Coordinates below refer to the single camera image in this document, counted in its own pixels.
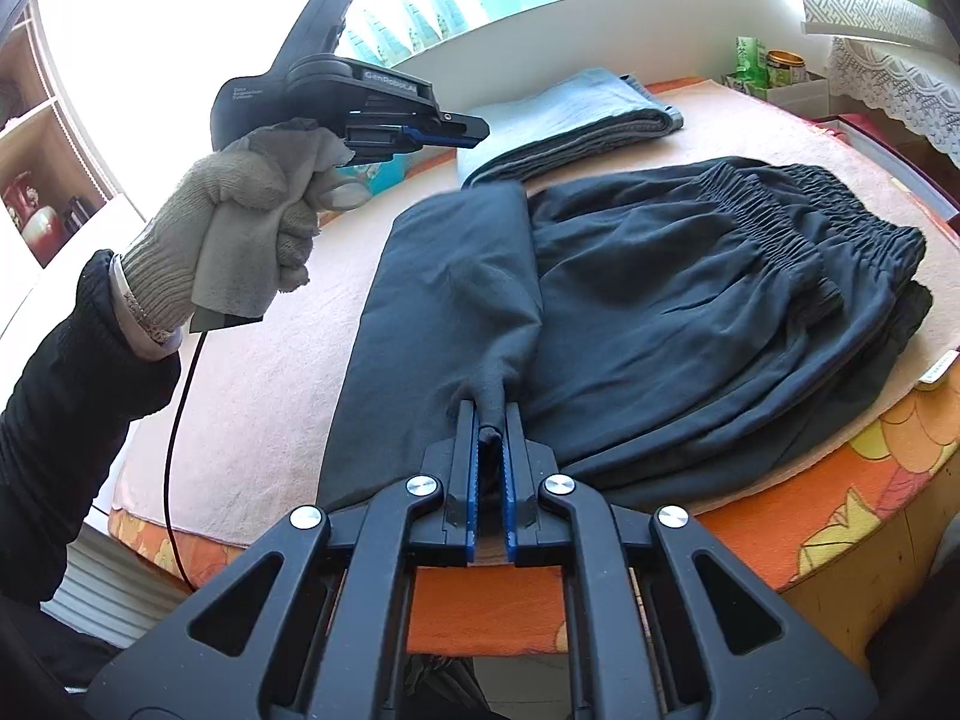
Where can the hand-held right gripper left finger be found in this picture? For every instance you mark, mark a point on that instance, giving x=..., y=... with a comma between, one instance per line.
x=471, y=495

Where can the black pants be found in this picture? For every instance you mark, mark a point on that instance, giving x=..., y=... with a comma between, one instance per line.
x=637, y=330

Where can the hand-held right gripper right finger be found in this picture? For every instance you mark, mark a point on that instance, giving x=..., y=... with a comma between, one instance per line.
x=511, y=495

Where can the white radiator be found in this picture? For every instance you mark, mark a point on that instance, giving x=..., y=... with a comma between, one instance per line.
x=120, y=592

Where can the gold tin can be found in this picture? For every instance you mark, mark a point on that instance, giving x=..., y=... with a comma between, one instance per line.
x=786, y=67

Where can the white lace tablecloth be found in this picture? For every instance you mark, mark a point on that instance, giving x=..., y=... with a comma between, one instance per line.
x=892, y=82

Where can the wooden shelf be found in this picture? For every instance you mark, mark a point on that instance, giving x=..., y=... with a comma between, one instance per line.
x=45, y=142

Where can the open cardboard box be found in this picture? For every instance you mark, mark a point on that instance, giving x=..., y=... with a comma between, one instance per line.
x=900, y=157

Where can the white box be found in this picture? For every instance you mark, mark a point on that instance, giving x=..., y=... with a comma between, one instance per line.
x=806, y=94

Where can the person's left forearm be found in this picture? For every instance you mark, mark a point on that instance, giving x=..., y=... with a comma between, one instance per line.
x=67, y=405

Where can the person's left hand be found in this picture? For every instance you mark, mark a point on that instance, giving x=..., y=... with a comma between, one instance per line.
x=225, y=225

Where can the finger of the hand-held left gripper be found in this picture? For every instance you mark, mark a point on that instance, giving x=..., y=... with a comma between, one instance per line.
x=442, y=129

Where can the red vase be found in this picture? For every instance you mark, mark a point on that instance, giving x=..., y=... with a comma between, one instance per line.
x=34, y=221

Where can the folded blue jeans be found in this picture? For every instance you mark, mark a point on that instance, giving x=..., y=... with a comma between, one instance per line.
x=577, y=109

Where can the turquoise refill pouch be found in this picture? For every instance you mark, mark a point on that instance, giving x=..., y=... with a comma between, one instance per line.
x=418, y=22
x=375, y=37
x=454, y=4

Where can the green carton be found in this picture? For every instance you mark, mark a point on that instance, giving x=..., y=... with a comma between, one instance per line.
x=746, y=64

